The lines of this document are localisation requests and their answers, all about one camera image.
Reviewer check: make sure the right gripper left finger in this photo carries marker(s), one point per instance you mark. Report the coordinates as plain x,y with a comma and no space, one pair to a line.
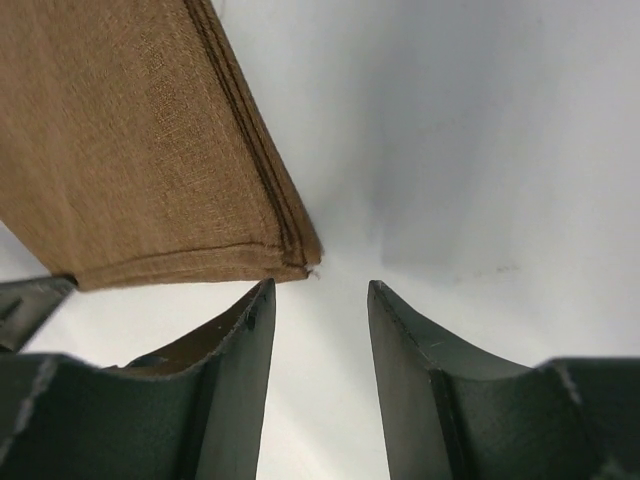
192,409

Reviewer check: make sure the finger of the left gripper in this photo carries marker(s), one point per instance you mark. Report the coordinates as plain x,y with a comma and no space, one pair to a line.
27,304

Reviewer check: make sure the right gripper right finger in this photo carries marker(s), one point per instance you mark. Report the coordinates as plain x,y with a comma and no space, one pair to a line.
451,410

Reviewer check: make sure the brown cloth napkin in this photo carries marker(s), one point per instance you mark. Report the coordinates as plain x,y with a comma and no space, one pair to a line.
133,152

